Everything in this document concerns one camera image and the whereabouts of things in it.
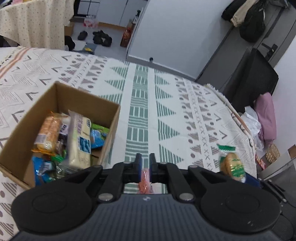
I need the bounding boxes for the pink pillow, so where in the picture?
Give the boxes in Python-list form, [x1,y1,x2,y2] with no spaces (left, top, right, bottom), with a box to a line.
[254,92,276,147]

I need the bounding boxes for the hanging dark clothes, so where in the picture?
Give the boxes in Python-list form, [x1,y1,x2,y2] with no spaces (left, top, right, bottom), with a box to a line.
[221,0,290,43]

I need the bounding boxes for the round table with dotted cloth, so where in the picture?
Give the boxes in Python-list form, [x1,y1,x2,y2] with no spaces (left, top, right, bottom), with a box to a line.
[1,1,74,50]

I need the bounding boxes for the dark green plum pack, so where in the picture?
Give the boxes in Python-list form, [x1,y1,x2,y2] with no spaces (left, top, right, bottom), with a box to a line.
[51,154,66,178]

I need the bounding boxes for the blue snack pack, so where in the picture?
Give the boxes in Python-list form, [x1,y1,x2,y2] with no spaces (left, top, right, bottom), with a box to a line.
[32,156,56,186]

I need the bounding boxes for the white black snack pack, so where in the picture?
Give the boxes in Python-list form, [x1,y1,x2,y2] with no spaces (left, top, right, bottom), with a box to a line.
[59,113,71,136]

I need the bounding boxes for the pink water bottle pack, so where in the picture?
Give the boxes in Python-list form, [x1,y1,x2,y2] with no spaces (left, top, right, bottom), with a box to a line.
[83,15,98,28]

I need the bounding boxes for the patterned bed blanket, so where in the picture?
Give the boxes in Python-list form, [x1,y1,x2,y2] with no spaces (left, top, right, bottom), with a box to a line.
[1,47,256,240]

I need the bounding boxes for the long white bread pack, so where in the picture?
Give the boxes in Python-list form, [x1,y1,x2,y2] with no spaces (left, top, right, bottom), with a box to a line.
[67,110,91,170]

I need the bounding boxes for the white plastic bag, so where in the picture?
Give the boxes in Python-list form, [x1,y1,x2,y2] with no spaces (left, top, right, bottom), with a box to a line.
[241,106,264,151]

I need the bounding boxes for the single black slipper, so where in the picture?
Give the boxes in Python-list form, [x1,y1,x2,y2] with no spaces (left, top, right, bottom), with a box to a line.
[77,31,88,41]

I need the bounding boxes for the pink orange small snack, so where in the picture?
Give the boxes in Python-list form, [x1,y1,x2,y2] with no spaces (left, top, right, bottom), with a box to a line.
[138,168,154,194]

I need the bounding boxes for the brown cardboard box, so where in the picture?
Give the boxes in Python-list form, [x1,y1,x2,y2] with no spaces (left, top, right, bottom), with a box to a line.
[1,81,120,190]

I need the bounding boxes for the green round cracker pack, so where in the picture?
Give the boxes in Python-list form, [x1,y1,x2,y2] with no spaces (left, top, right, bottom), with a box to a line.
[217,144,246,183]

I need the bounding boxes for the orange biscuit pack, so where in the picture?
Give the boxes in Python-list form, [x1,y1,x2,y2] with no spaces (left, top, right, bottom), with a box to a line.
[32,112,61,156]

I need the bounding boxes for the light green snack pack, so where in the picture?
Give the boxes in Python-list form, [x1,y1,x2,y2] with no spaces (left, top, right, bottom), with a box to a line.
[92,123,109,137]

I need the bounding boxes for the small floor cardboard box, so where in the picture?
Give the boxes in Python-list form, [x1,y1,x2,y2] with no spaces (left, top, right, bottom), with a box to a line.
[64,22,74,37]

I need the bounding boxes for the red drink bottle box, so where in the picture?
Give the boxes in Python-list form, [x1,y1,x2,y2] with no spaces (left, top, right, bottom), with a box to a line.
[120,19,135,48]

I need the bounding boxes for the white side table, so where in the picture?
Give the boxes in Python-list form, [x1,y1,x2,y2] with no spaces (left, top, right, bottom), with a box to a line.
[257,145,295,180]

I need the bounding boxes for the black slippers pile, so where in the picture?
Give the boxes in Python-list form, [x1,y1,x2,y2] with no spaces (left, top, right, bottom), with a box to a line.
[93,30,112,47]

